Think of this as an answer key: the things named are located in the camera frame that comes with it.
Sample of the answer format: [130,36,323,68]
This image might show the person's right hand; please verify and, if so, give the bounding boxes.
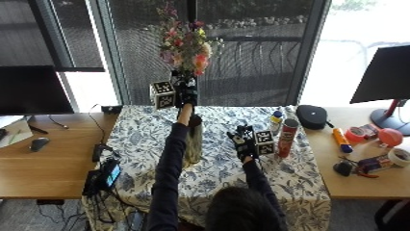
[225,124,259,162]

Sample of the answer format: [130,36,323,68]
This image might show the person's left hand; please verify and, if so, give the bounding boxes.
[170,70,199,109]

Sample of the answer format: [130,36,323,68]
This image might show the colourful flower bouquet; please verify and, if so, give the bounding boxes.
[154,2,225,85]

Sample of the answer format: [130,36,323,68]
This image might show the white marker cube on right glove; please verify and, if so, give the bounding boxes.
[254,130,277,157]

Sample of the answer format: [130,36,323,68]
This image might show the white marker cube on glove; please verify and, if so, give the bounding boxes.
[149,80,178,111]
[254,130,277,157]

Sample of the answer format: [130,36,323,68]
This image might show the white marker cube on left glove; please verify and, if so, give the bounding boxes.
[149,80,178,111]

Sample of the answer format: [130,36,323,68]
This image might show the white spray bottle blue cap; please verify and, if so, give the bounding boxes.
[269,110,285,137]

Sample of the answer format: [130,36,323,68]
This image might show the red snack tube can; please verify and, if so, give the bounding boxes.
[277,118,299,159]

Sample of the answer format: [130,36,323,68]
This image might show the blue floral tablecloth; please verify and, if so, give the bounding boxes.
[81,105,333,231]

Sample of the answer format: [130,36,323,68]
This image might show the black oval case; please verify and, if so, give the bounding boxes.
[294,104,335,131]

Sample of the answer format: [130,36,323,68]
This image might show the small black box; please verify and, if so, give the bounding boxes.
[100,104,124,115]

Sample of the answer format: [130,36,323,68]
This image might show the the person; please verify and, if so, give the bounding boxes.
[145,103,290,231]

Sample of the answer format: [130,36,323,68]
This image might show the orange blue glue tube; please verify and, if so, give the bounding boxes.
[331,127,355,154]

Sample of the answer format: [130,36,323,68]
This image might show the small black round device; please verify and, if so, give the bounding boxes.
[331,159,355,177]

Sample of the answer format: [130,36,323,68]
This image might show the red tape roll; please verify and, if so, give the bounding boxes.
[343,126,368,144]

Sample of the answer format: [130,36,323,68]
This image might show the black power adapter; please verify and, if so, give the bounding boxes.
[90,143,113,164]

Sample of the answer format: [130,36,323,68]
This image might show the dark purple packet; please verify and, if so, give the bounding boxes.
[356,155,392,171]

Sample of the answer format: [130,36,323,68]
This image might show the black device with lit screen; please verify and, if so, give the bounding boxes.
[98,159,122,191]

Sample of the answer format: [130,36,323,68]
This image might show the black monitor red stand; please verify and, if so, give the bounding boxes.
[348,44,410,137]

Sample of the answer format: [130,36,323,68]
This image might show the white tape roll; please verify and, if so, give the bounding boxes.
[387,147,410,167]

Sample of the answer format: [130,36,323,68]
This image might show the black computer mouse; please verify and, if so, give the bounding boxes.
[28,136,52,153]

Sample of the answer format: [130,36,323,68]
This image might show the white paper sheet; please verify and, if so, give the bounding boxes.
[0,115,34,149]

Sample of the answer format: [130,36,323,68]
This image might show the red handled pliers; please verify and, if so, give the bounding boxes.
[352,167,380,179]

